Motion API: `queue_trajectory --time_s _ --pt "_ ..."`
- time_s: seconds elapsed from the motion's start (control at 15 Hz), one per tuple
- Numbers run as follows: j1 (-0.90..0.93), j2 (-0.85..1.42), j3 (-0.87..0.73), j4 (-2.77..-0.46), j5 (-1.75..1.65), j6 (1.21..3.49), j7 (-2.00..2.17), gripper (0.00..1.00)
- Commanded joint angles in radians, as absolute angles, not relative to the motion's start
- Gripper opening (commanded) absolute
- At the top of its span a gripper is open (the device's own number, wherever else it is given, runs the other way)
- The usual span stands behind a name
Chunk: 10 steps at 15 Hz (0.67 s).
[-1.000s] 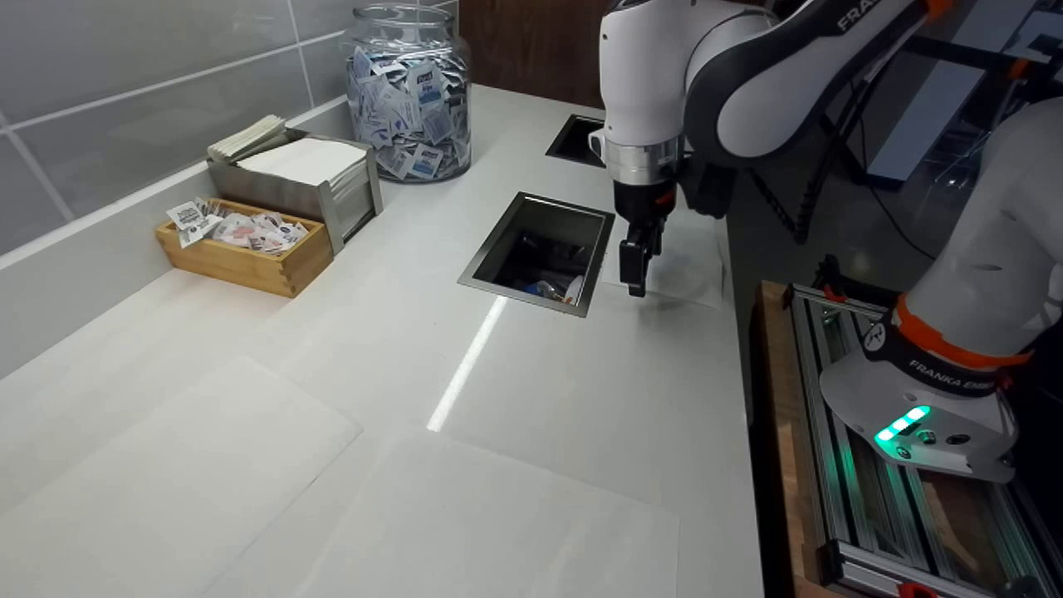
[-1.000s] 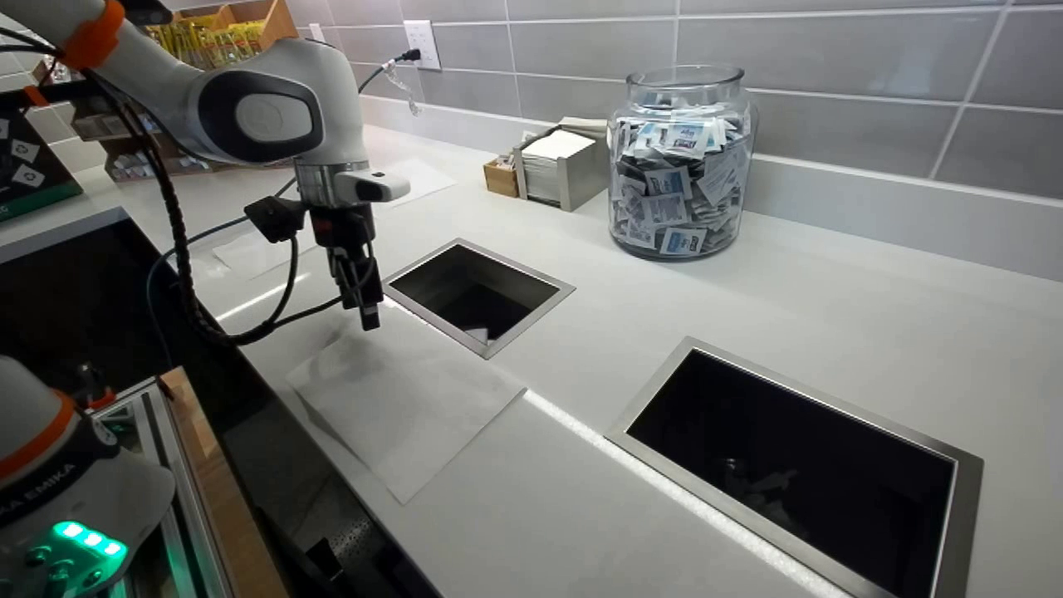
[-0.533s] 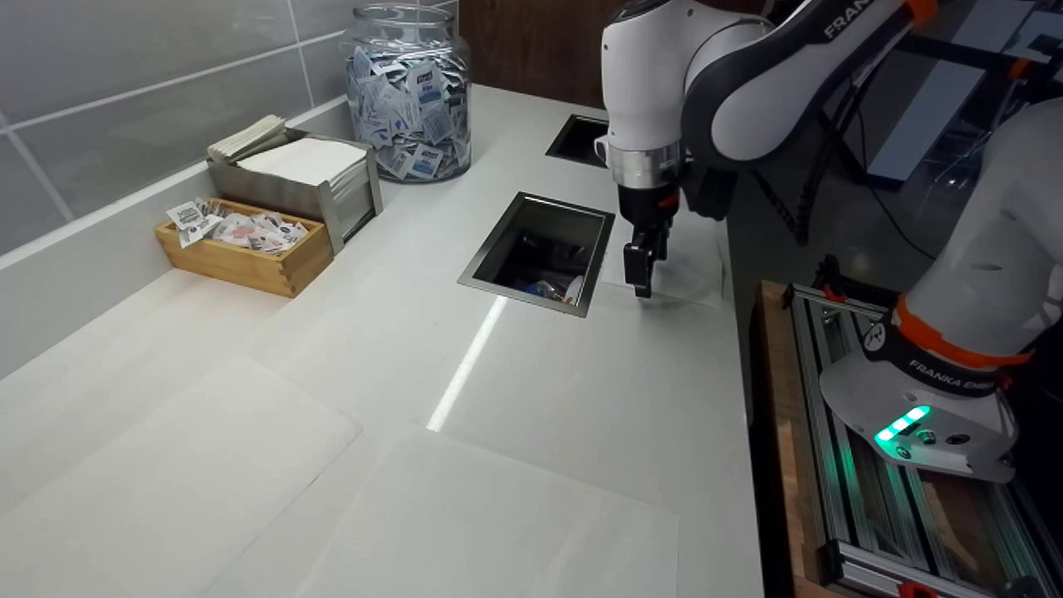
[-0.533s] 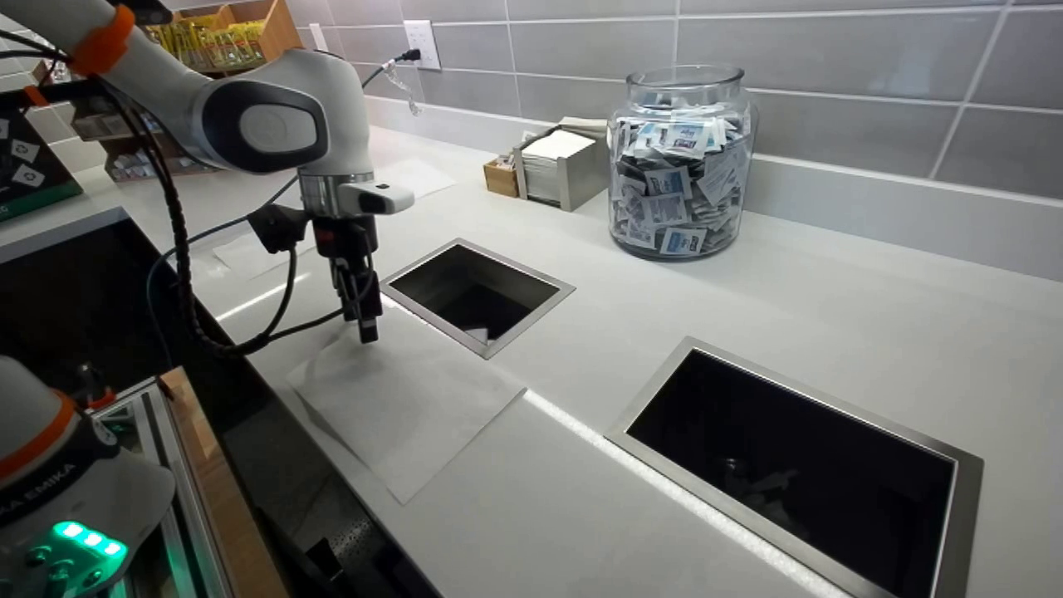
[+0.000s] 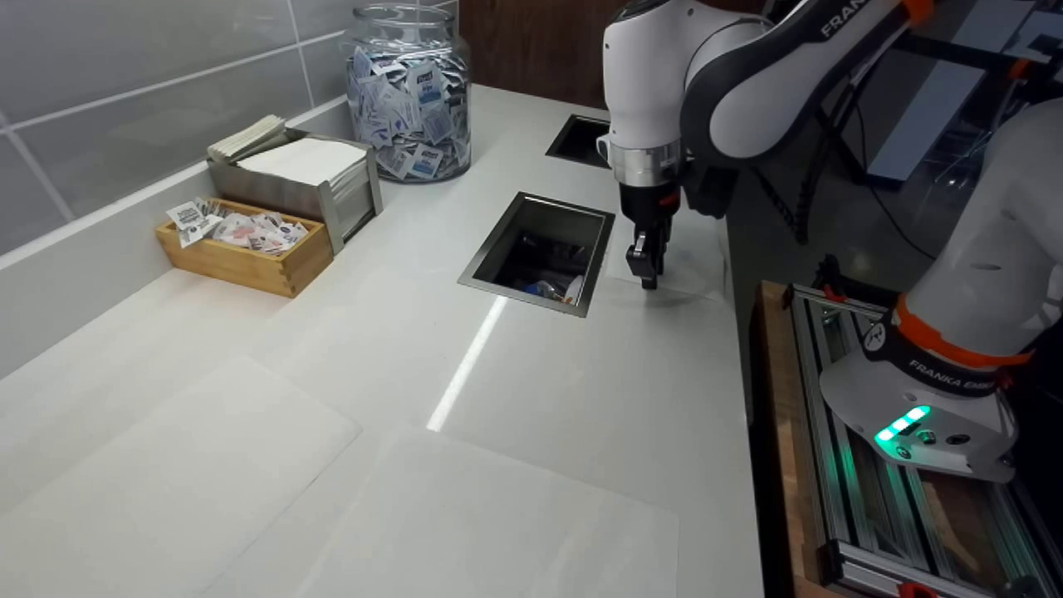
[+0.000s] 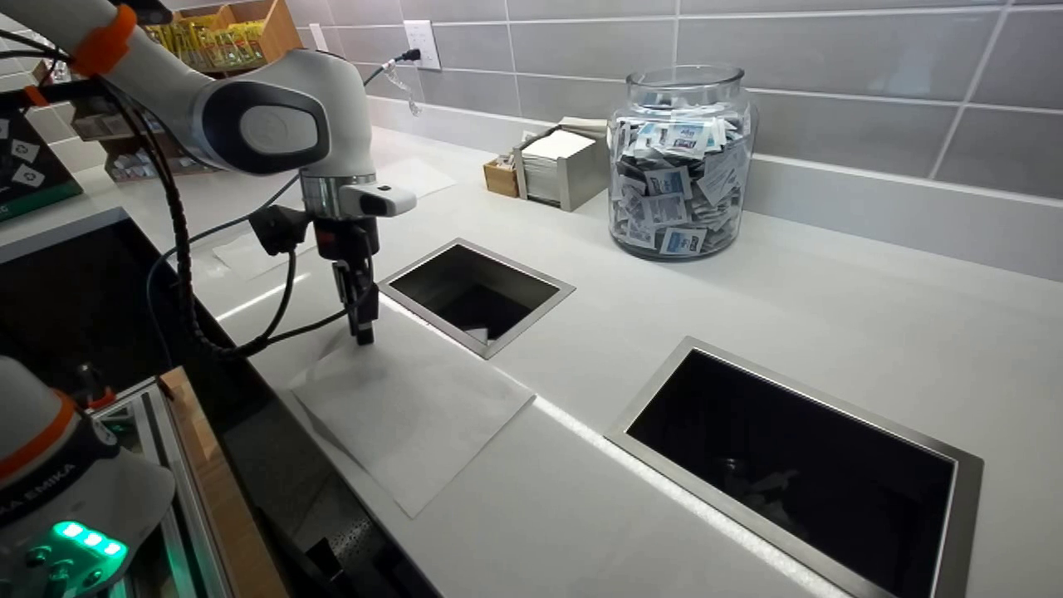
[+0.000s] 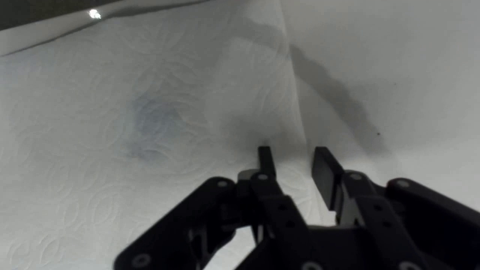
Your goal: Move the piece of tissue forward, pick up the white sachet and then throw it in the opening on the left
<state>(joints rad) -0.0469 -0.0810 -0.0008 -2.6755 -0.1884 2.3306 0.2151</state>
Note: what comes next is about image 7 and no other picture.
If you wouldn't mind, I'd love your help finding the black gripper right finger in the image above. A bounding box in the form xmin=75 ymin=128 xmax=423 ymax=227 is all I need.
xmin=311 ymin=146 xmax=480 ymax=270

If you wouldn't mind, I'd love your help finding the white tissue piece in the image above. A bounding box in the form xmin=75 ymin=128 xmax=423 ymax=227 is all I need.
xmin=0 ymin=0 xmax=309 ymax=270

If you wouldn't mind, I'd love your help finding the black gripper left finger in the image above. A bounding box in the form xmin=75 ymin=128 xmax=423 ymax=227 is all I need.
xmin=113 ymin=146 xmax=312 ymax=270

